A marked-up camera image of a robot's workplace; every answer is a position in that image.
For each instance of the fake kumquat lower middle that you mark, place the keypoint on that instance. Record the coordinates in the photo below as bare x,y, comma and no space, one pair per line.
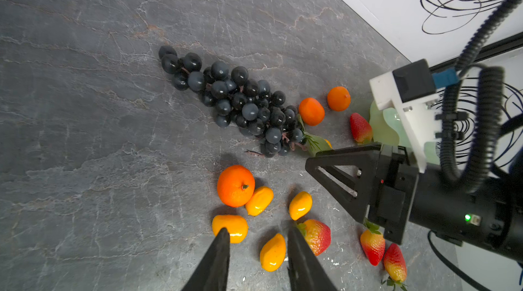
273,253

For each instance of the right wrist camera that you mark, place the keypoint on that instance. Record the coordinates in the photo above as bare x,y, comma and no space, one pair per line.
412,91

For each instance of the fake kumquat beside orange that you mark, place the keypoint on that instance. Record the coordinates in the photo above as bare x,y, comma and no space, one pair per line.
259,201

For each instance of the fake kumquat upper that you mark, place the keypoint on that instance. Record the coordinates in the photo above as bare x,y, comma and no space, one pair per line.
328,143

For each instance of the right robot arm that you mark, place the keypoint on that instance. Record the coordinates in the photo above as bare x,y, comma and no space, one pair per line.
490,218

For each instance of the fake strawberry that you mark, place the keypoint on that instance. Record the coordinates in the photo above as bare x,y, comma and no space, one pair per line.
361,130
372,242
316,234
396,268

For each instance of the fake strawberry beside bowl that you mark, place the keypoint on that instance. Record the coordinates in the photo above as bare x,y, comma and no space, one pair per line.
361,130

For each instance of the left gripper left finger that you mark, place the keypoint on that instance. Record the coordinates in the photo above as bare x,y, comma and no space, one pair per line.
212,272

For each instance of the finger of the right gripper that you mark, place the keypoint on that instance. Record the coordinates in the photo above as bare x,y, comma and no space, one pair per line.
349,175

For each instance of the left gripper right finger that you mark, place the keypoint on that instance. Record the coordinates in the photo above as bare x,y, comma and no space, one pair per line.
305,271

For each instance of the fake orange near kumquats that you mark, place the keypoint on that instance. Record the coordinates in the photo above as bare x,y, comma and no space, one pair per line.
235,186

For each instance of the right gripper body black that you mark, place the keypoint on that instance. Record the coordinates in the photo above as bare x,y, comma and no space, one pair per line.
394,186

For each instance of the light green wavy fruit bowl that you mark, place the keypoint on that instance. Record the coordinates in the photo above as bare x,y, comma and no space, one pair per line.
388,127

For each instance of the fake orange upper right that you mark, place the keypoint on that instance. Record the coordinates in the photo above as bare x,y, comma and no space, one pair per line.
339,99

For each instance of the dark fake grape bunch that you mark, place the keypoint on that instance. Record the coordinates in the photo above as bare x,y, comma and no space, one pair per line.
238,99

